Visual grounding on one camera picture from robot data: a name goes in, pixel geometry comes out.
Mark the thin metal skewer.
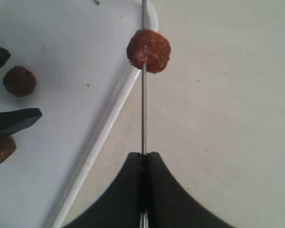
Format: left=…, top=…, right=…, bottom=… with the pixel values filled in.
left=140, top=0, right=149, bottom=228

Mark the red meat piece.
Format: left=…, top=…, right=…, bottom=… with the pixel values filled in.
left=126, top=29, right=171, bottom=74
left=0, top=136, right=17, bottom=164
left=2, top=66, right=37, bottom=97

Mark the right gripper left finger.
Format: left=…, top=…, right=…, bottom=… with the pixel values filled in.
left=66, top=152, right=142, bottom=228

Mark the white rectangular plastic tray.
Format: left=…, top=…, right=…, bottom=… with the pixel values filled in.
left=0, top=0, right=159, bottom=228

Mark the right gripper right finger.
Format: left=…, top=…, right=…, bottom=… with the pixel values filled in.
left=146, top=152, right=230, bottom=228

